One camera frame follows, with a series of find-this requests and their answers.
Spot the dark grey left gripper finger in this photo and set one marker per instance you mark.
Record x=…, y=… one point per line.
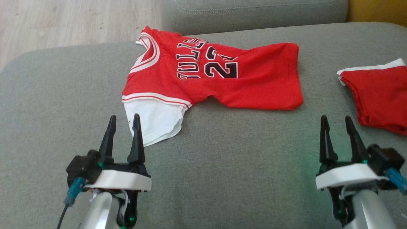
x=108, y=143
x=136, y=146

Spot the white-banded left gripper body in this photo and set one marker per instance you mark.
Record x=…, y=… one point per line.
x=124, y=179

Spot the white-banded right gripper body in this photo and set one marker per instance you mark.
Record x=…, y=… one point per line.
x=346, y=176

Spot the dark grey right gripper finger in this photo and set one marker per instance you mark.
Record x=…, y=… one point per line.
x=327, y=149
x=357, y=149

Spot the red basketball jersey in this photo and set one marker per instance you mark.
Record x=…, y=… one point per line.
x=248, y=82

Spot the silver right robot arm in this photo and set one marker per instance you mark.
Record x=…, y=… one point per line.
x=369, y=210

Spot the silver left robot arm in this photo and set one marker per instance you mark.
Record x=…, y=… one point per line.
x=101, y=210

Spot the red basketball shorts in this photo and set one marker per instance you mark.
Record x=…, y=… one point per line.
x=381, y=95

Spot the large grey sofa ottoman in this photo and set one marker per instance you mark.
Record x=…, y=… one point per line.
x=222, y=175

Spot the large yellow sofa back cushion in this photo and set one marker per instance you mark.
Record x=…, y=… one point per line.
x=378, y=11

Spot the grey sofa back cushion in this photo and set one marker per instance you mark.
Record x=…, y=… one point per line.
x=254, y=16

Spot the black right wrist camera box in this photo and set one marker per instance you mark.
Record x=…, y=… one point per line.
x=384, y=157

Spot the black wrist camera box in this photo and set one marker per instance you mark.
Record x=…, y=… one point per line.
x=83, y=167
x=384, y=157

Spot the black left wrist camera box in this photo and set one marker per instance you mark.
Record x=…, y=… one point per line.
x=83, y=167

